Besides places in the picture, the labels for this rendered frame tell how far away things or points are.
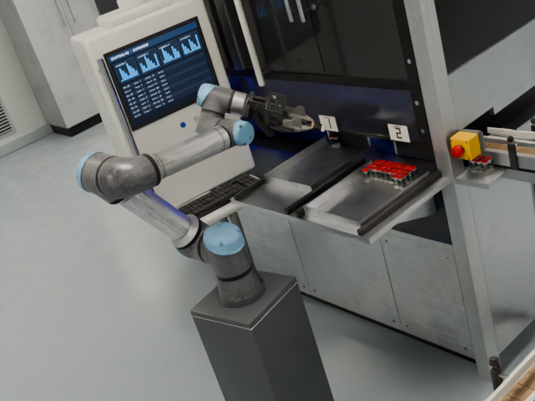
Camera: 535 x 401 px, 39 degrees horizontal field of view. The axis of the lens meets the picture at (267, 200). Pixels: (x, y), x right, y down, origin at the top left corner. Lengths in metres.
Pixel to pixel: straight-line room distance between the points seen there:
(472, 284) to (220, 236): 0.96
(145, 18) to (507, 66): 1.30
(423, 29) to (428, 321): 1.21
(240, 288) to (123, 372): 1.50
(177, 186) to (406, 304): 1.02
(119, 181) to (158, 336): 1.89
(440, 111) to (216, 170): 1.06
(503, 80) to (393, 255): 0.78
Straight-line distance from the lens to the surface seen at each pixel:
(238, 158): 3.16
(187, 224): 2.34
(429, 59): 2.40
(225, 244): 2.26
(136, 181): 2.06
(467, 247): 2.70
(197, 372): 3.52
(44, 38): 7.19
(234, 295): 2.34
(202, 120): 2.37
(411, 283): 3.00
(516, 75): 2.78
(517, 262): 2.98
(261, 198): 2.75
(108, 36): 2.87
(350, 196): 2.58
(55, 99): 7.25
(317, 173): 2.80
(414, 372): 3.16
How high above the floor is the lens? 2.04
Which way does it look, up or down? 25 degrees down
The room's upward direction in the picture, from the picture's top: 17 degrees counter-clockwise
